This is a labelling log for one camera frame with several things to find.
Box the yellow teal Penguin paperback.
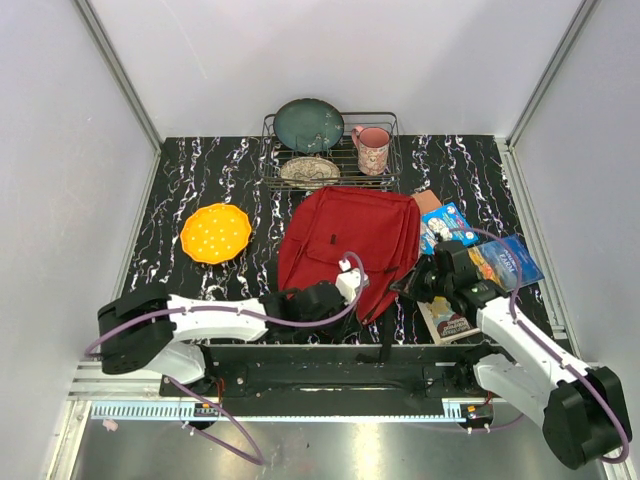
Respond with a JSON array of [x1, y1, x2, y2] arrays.
[[417, 297, 480, 345]]

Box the orange dotted plate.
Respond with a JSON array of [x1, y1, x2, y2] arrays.
[[180, 203, 252, 265]]

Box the aluminium frame rail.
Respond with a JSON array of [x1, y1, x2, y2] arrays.
[[73, 0, 164, 146]]

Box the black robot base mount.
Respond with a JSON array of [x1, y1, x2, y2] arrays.
[[186, 345, 486, 420]]

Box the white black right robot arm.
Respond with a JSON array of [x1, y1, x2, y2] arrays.
[[391, 241, 633, 469]]

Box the red backpack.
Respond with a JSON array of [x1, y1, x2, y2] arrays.
[[278, 187, 421, 325]]

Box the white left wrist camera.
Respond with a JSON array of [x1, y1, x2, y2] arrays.
[[335, 259, 369, 304]]

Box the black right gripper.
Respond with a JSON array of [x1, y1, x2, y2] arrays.
[[391, 253, 454, 304]]

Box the black wire dish rack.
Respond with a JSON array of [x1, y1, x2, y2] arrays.
[[258, 112, 403, 193]]

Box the dark teal plate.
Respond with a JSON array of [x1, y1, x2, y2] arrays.
[[273, 98, 345, 154]]

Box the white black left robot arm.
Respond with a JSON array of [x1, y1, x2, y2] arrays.
[[85, 280, 360, 396]]

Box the pink leather wallet notebook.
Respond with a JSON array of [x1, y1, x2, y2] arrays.
[[411, 190, 442, 215]]

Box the beige patterned small plate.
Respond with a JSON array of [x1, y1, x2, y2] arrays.
[[280, 156, 341, 190]]

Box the blue Animal Farm book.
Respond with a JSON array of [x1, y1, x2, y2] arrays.
[[468, 235, 544, 292]]

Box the pink patterned mug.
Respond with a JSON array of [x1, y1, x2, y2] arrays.
[[351, 126, 391, 176]]

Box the blue treehouse comic book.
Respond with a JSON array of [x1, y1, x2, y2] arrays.
[[420, 203, 479, 255]]

